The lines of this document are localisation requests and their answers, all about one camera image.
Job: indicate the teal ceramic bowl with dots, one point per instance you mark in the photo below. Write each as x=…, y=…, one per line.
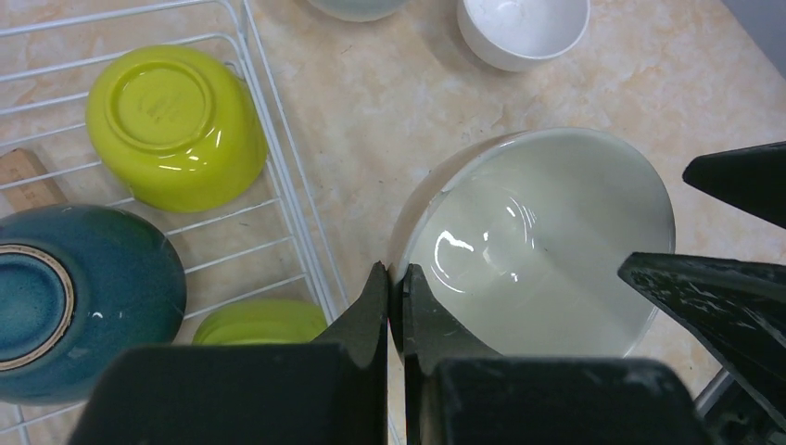
x=81, y=284

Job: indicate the square lime green bowl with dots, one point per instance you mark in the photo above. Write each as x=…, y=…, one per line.
x=261, y=321

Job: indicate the beige ceramic bowl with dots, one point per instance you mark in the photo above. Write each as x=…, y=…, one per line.
x=521, y=236

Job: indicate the white wire dish rack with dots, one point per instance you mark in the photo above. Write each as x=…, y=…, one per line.
x=264, y=244

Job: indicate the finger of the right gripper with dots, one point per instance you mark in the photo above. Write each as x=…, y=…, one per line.
x=736, y=309
x=751, y=179

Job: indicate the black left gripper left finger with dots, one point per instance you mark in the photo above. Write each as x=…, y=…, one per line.
x=332, y=390

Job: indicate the round lime green bowl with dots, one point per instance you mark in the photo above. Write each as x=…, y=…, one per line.
x=177, y=127

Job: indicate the white bowl with blue rim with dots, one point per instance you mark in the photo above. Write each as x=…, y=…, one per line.
x=358, y=10

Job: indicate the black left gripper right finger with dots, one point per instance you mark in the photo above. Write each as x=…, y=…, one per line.
x=458, y=390

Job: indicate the white ceramic bowl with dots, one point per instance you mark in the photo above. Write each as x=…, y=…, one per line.
x=518, y=35

